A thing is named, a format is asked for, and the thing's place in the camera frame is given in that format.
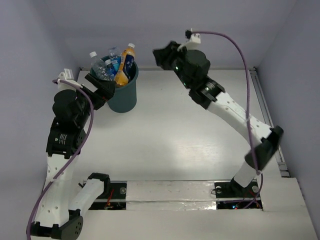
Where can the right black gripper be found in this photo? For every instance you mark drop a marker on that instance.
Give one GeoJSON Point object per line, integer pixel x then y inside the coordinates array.
{"type": "Point", "coordinates": [163, 56]}

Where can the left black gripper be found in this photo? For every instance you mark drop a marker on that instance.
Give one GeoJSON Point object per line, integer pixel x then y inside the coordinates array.
{"type": "Point", "coordinates": [99, 88]}

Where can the clear bottle dark blue label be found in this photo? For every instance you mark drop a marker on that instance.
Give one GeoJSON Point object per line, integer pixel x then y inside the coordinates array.
{"type": "Point", "coordinates": [110, 68]}

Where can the orange juice bottle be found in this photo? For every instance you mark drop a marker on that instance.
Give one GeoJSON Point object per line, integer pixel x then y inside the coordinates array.
{"type": "Point", "coordinates": [122, 77]}

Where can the clear bottle light blue label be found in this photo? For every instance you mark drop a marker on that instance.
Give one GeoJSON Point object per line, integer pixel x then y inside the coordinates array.
{"type": "Point", "coordinates": [115, 56]}

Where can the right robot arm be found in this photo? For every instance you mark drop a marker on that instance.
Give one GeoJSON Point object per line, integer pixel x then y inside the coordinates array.
{"type": "Point", "coordinates": [263, 139]}

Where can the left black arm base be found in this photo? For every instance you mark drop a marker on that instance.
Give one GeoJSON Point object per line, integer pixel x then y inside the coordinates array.
{"type": "Point", "coordinates": [114, 200]}

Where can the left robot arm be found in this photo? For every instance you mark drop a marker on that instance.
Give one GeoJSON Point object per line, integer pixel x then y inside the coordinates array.
{"type": "Point", "coordinates": [54, 214]}

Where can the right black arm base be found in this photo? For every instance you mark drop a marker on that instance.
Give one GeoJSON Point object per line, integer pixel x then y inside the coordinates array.
{"type": "Point", "coordinates": [228, 198]}

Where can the dark teal plastic bin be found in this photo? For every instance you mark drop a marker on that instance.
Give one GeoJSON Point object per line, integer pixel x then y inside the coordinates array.
{"type": "Point", "coordinates": [125, 97]}

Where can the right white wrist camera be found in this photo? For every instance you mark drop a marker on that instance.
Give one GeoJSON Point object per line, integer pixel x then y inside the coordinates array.
{"type": "Point", "coordinates": [192, 42]}

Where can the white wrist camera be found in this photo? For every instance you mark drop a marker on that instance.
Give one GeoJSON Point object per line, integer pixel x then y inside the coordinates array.
{"type": "Point", "coordinates": [66, 81]}
{"type": "Point", "coordinates": [192, 42]}

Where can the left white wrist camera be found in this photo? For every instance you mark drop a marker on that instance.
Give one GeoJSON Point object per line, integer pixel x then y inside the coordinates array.
{"type": "Point", "coordinates": [66, 81]}

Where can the right aluminium rail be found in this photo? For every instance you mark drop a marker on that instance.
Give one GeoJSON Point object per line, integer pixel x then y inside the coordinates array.
{"type": "Point", "coordinates": [284, 171]}

